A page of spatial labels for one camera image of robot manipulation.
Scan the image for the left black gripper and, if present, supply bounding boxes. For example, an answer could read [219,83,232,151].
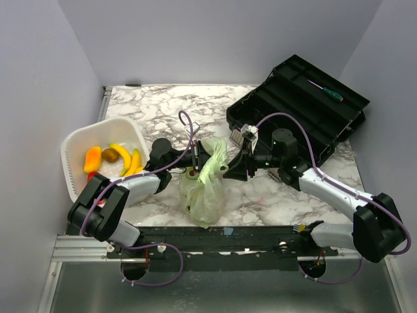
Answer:
[165,140,226,173]

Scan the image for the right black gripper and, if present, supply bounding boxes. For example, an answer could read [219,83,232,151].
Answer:
[223,141,283,182]

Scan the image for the green plastic bag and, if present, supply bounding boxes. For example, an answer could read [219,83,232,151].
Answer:
[179,138,229,228]

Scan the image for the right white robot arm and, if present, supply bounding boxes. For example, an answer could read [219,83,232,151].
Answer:
[224,125,406,263]

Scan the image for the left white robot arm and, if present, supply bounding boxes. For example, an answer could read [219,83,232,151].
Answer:
[68,138,213,258]

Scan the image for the yellow fake banana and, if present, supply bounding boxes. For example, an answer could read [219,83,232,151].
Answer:
[125,149,141,176]
[109,143,132,177]

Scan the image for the brown fake kiwi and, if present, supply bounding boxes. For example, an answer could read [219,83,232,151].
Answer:
[102,148,119,163]

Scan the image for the white plastic basket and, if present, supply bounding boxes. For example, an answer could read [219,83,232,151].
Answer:
[61,117,149,201]

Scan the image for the yellow black connector plug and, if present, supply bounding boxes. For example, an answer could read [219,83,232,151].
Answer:
[293,224,306,233]

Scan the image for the black plastic toolbox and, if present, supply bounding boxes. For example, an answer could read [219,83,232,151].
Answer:
[226,55,370,166]

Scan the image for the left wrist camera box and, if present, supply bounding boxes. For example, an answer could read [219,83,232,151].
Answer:
[185,122,201,133]

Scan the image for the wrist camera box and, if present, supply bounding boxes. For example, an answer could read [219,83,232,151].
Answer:
[240,124,259,145]
[185,122,201,133]

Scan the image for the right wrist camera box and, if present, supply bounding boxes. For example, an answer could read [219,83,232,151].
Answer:
[240,124,259,145]

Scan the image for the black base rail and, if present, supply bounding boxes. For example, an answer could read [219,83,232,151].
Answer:
[106,226,338,271]

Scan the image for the green handled screwdriver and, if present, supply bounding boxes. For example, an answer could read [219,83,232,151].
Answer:
[308,80,344,102]

